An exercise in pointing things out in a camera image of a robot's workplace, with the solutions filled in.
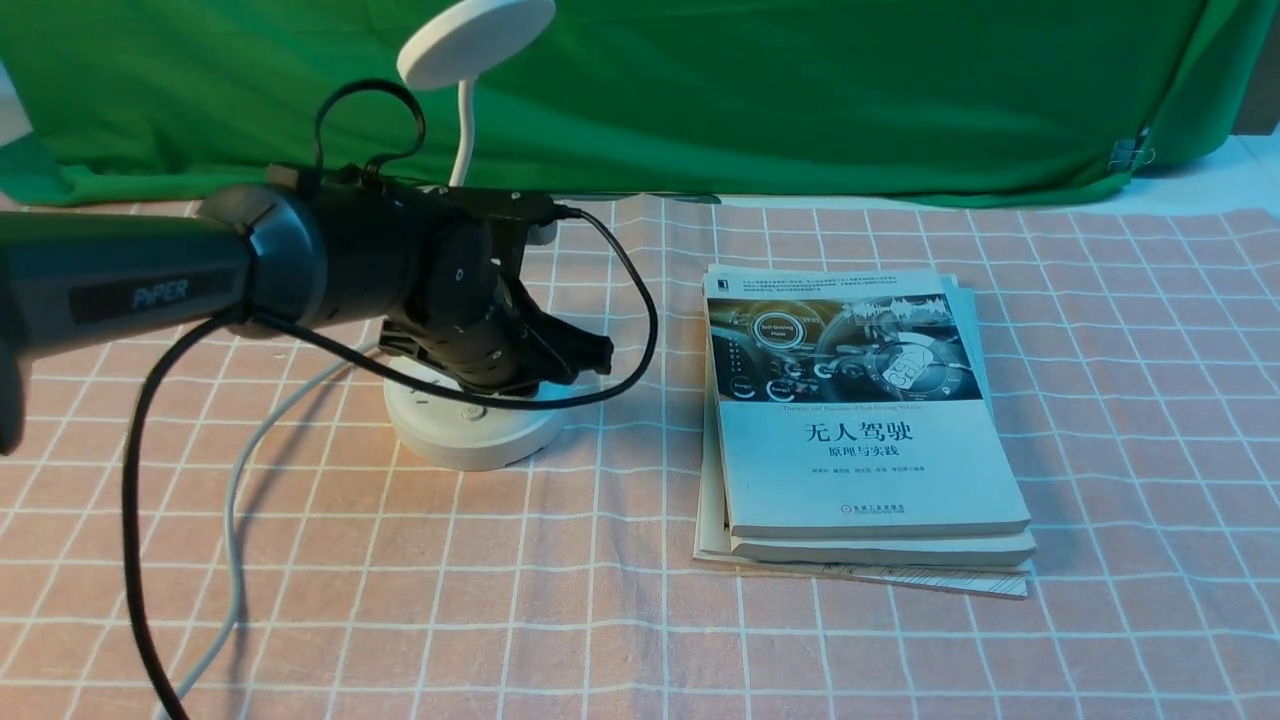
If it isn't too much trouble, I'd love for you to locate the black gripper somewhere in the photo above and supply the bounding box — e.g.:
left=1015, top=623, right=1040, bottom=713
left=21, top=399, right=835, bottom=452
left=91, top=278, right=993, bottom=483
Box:
left=378, top=275, right=614, bottom=396

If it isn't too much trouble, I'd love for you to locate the white desk lamp socket base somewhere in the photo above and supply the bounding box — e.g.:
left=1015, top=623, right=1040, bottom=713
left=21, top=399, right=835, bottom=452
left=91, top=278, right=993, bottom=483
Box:
left=383, top=1, right=564, bottom=471

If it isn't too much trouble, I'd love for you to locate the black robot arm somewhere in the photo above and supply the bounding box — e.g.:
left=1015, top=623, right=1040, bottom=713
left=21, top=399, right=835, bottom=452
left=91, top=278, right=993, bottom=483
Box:
left=1, top=181, right=614, bottom=454

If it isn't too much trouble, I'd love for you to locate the bottom thin paper booklet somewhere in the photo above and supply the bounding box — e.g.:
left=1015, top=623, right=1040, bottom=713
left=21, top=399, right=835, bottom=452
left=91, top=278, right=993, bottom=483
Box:
left=692, top=288, right=1029, bottom=600

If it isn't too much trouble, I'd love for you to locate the top white book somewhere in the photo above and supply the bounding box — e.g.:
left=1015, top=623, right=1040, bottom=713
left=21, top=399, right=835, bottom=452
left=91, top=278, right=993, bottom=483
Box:
left=703, top=266, right=1032, bottom=541

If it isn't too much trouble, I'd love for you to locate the green backdrop cloth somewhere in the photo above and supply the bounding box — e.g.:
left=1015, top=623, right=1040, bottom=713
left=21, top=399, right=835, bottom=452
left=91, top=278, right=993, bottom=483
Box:
left=1, top=1, right=1277, bottom=208

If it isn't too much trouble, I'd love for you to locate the pink checkered tablecloth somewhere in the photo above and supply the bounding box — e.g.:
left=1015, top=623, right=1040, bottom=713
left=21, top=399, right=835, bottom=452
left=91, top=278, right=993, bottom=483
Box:
left=0, top=193, right=1280, bottom=720

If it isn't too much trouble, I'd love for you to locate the metal binder clip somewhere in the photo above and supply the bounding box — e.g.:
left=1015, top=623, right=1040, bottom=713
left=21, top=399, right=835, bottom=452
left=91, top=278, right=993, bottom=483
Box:
left=1107, top=127, right=1156, bottom=176

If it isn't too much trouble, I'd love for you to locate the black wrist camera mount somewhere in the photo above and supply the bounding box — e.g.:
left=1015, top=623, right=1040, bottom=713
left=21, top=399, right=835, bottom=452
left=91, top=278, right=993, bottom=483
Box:
left=426, top=186, right=581, bottom=281

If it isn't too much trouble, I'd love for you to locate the white lamp power cable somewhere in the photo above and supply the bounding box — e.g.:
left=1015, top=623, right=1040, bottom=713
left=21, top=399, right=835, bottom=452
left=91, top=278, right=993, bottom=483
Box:
left=152, top=345, right=387, bottom=720

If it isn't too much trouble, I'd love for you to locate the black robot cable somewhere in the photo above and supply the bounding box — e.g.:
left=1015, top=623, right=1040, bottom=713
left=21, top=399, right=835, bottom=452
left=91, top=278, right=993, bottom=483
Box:
left=122, top=79, right=660, bottom=720

